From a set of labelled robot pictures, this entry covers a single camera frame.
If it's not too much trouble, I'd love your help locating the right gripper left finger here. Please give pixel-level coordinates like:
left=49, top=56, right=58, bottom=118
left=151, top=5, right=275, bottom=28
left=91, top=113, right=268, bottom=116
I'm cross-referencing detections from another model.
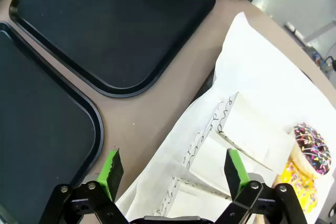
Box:
left=39, top=148, right=130, bottom=224

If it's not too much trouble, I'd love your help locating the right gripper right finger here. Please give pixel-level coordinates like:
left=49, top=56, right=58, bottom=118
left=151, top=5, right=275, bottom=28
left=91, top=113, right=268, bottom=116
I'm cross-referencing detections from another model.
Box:
left=214, top=148, right=308, bottom=224

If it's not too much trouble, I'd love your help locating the yellow-topped donut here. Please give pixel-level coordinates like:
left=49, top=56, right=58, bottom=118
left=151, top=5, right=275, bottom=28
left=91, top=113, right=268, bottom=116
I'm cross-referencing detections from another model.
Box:
left=216, top=92, right=296, bottom=172

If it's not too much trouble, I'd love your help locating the yellow sprinkle donut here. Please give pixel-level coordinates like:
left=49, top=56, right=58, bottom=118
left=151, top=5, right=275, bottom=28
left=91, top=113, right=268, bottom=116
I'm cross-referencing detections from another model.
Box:
left=272, top=155, right=318, bottom=214

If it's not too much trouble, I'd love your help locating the chocolate sprinkle donut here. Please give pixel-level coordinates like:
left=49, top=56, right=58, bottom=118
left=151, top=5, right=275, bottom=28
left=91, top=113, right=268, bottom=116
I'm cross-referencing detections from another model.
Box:
left=288, top=122, right=332, bottom=180

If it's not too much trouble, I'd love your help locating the black plastic serving tray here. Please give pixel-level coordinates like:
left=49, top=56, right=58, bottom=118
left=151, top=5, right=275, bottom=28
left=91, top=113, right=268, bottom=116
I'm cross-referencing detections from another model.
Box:
left=8, top=0, right=216, bottom=98
left=0, top=22, right=105, bottom=224

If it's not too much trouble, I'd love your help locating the white paper sheet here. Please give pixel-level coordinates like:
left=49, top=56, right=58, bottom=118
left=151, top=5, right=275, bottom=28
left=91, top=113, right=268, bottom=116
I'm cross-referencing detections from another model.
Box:
left=115, top=11, right=336, bottom=224

